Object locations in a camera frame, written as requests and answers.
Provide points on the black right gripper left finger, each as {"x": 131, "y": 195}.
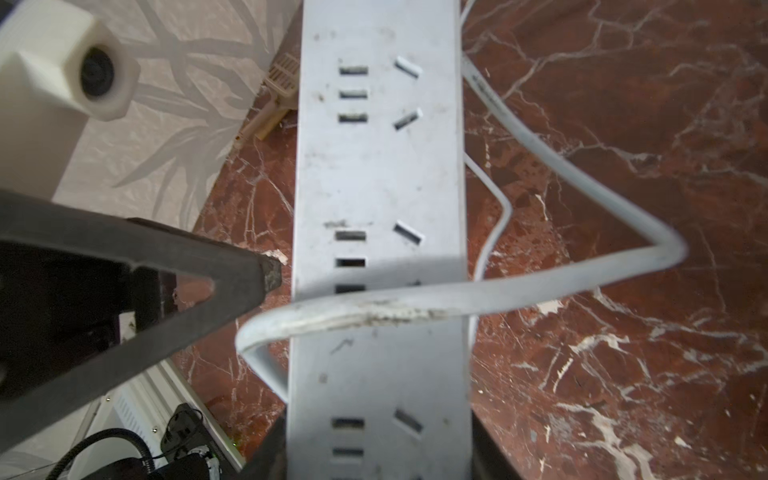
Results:
{"x": 269, "y": 462}

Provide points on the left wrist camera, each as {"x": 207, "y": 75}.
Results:
{"x": 61, "y": 67}

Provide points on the blue-white power strip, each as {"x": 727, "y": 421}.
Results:
{"x": 380, "y": 204}

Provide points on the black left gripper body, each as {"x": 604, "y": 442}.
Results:
{"x": 59, "y": 309}

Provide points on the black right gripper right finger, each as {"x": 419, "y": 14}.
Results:
{"x": 488, "y": 460}

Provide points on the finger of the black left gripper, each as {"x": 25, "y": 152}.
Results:
{"x": 216, "y": 283}

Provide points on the wooden brush green bristles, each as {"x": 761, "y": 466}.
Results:
{"x": 282, "y": 83}

